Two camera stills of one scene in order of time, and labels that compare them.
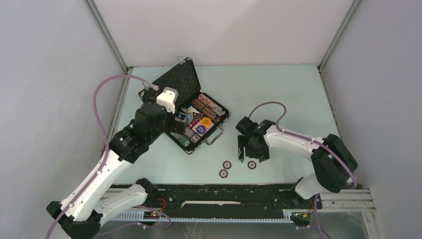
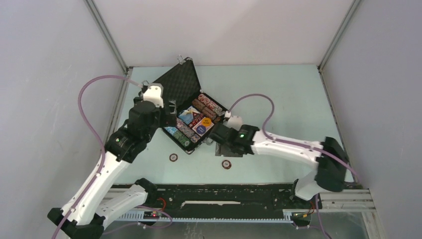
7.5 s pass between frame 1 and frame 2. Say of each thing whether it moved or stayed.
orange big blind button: stayed
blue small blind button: stayed
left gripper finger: moved
